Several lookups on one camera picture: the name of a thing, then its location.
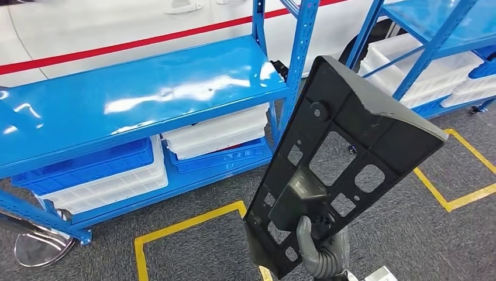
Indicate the white plastic crate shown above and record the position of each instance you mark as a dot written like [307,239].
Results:
[445,73]
[108,190]
[217,134]
[472,93]

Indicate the white car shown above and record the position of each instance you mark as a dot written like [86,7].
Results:
[97,27]

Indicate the yellow floor tape square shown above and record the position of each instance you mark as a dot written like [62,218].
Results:
[186,223]
[457,203]

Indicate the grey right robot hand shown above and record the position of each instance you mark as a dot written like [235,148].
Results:
[306,240]

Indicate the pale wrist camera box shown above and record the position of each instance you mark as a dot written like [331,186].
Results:
[381,275]

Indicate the black plastic plate part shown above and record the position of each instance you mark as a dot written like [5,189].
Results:
[348,104]

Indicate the chrome stanchion with round base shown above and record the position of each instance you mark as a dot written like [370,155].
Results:
[38,248]

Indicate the red barrier belt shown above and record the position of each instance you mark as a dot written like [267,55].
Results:
[116,47]

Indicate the blue metal shelf rack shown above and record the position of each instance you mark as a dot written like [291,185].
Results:
[116,97]
[426,15]

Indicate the blue plastic crate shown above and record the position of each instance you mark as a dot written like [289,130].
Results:
[484,70]
[77,170]
[217,161]

